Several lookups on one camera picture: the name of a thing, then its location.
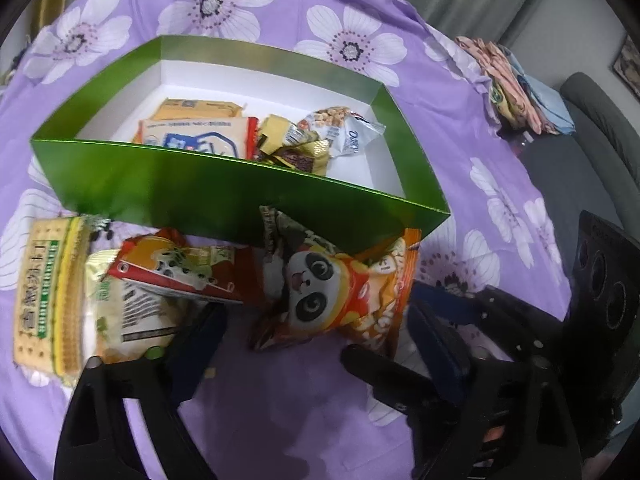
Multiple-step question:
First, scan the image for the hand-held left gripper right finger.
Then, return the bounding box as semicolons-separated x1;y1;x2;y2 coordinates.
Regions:
407;306;583;480

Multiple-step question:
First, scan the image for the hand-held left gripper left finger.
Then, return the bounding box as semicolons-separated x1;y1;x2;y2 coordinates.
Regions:
54;304;228;480

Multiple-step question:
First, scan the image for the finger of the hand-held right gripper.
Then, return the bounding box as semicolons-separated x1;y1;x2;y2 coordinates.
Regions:
341;344;443;416
412;282;568;356

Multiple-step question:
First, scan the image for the pale green snack packet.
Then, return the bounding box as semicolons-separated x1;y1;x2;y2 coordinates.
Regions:
82;249;188;363

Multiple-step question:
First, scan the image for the red orange snack packet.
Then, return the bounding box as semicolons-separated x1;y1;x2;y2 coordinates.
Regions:
107;227;246;307

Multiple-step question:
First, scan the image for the orange panda snack bag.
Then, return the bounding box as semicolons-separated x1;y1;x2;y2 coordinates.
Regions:
250;205;422;361

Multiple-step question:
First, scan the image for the yellow green biscuit pack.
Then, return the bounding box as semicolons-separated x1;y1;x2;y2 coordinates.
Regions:
12;216;93;378

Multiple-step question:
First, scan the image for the green cardboard box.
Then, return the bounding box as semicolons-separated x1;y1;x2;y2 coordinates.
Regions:
29;35;451;255

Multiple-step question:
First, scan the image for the white blue snack packet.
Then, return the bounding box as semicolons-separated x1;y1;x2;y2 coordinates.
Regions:
132;116;260;160

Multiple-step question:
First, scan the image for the brown wafer packet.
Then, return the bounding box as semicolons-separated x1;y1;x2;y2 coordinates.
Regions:
272;142;333;177

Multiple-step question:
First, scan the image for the gold candy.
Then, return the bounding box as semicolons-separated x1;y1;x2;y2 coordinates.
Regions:
256;114;333;161

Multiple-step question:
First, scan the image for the white nut snack packet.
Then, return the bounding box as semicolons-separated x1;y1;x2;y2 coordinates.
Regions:
299;104;387;158

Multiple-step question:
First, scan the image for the yellow cracker packet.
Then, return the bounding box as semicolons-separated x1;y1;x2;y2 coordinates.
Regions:
150;98;248;122

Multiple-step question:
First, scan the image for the purple floral bedsheet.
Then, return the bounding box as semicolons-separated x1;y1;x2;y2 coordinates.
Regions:
0;0;573;480

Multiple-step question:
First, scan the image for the grey sofa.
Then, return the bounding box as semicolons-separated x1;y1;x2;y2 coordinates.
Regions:
520;72;640;281

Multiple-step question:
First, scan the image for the stack of folded cloths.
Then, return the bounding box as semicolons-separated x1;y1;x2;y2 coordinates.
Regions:
455;36;576;136

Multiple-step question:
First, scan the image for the framed wall picture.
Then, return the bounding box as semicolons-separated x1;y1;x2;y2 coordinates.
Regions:
611;34;640;98

